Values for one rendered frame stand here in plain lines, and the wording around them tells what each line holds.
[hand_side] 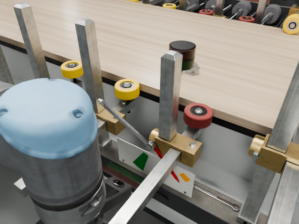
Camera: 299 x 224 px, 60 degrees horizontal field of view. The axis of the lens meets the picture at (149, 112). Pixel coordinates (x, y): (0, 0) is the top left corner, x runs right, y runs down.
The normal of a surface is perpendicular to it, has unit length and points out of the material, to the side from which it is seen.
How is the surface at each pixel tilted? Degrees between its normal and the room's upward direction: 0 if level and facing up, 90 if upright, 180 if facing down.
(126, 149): 90
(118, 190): 33
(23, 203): 0
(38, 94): 5
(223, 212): 0
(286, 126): 90
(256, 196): 90
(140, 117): 90
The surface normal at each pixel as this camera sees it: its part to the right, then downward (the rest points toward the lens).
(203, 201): 0.00, -0.80
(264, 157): -0.54, 0.51
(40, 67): 0.84, 0.33
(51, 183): 0.11, 0.59
